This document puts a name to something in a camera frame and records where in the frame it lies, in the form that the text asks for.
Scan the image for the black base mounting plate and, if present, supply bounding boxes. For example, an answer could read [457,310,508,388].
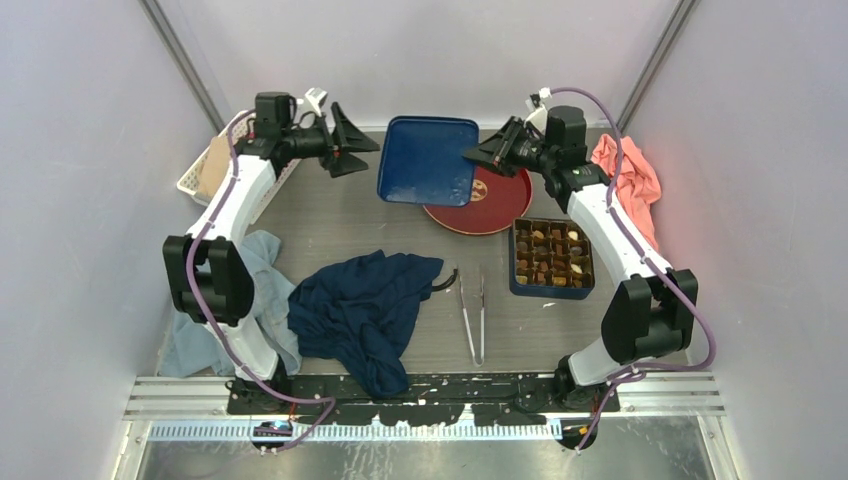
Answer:
[225,372,608,427]

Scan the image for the beige cloth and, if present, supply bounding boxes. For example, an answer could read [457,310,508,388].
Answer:
[194,136,231,202]

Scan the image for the clear plastic metal tongs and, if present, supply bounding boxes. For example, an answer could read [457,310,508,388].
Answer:
[456,264,487,368]

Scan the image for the salmon pink cloth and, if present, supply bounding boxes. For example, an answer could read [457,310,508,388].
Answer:
[591,134,662,250]

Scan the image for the dark blue cloth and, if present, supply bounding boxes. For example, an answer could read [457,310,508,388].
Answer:
[288,250,444,398]

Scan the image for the blue tin lid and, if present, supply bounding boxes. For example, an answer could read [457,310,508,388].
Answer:
[376,115,480,207]

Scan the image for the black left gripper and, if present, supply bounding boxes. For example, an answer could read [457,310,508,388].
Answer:
[284,103,381,177]

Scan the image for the blue chocolate tin box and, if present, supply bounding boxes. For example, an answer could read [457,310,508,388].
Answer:
[507,217,595,300]

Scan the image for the red round tray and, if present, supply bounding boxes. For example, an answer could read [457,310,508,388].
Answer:
[423,167,533,236]

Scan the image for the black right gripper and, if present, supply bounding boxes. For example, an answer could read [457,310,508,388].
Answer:
[462,116,556,179]

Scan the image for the light blue cloth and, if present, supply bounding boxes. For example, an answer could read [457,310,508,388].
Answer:
[158,230,303,378]

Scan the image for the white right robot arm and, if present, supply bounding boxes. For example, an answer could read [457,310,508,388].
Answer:
[463,106,698,411]

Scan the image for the white plastic basket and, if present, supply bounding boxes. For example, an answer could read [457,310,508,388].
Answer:
[176,110,300,225]

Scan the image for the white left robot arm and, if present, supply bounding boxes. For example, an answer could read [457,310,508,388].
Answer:
[163,87,380,413]

